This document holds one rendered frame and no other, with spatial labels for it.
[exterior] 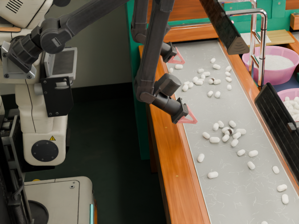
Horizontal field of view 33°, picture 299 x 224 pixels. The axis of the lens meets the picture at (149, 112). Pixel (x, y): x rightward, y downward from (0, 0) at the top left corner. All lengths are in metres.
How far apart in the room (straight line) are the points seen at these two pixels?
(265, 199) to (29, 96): 0.92
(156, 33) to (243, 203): 0.61
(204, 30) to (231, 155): 0.93
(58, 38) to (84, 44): 1.95
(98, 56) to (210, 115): 1.64
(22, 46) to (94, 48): 1.93
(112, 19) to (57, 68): 1.63
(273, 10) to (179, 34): 0.51
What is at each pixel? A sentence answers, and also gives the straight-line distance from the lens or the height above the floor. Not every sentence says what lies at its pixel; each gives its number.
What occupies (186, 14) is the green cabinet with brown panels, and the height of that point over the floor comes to 0.91.
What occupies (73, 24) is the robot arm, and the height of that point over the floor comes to 1.28.
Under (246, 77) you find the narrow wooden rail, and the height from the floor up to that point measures 0.77.
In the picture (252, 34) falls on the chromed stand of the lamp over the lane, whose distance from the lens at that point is 2.30.
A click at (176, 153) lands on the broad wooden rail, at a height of 0.77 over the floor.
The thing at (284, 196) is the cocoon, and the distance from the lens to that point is 1.69.
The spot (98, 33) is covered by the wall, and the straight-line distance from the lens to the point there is 3.52.
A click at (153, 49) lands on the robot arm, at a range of 1.70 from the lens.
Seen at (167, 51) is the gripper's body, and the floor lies 0.93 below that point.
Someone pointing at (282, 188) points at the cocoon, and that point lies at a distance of 1.73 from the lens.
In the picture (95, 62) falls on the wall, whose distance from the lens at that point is 3.61.
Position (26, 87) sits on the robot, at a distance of 1.93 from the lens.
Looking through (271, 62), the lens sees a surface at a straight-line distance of 2.53.
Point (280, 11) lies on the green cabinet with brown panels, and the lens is 2.76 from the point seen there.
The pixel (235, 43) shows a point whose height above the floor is 1.08.
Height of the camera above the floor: 1.86
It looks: 32 degrees down
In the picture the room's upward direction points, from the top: 4 degrees counter-clockwise
